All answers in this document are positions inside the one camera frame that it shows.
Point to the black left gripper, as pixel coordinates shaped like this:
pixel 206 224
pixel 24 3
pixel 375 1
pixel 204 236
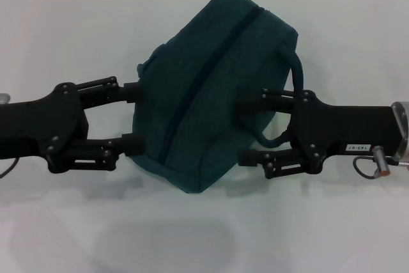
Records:
pixel 35 129

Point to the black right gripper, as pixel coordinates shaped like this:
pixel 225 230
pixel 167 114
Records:
pixel 345 129

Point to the dark teal fabric lunch bag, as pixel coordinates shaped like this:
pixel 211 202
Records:
pixel 207 94

